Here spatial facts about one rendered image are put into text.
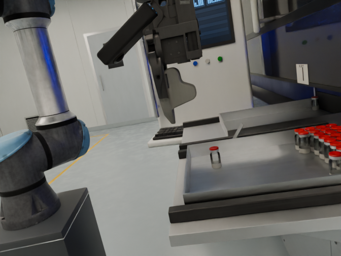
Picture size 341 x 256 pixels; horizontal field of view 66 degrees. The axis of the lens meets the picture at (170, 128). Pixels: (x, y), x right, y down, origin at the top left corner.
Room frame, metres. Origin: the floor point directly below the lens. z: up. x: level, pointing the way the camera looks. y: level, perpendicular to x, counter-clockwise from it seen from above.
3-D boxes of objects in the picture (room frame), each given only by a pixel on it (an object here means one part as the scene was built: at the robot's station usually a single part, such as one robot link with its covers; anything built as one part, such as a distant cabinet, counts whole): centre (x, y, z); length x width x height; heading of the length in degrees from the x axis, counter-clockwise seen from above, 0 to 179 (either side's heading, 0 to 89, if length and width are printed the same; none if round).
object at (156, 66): (0.42, 0.00, 1.11); 0.05 x 0.02 x 0.09; 173
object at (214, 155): (0.55, -0.09, 0.90); 0.02 x 0.02 x 0.04
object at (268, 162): (0.49, -0.18, 0.90); 0.34 x 0.26 x 0.04; 82
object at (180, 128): (1.19, -0.12, 0.82); 0.40 x 0.14 x 0.02; 75
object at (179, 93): (0.42, -0.02, 1.07); 0.06 x 0.03 x 0.09; 83
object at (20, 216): (0.69, 0.43, 0.84); 0.15 x 0.15 x 0.10
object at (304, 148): (0.54, -0.28, 0.90); 0.02 x 0.02 x 0.05
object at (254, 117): (0.82, -0.34, 0.90); 0.34 x 0.26 x 0.04; 83
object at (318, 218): (0.66, -0.25, 0.87); 0.70 x 0.48 x 0.02; 173
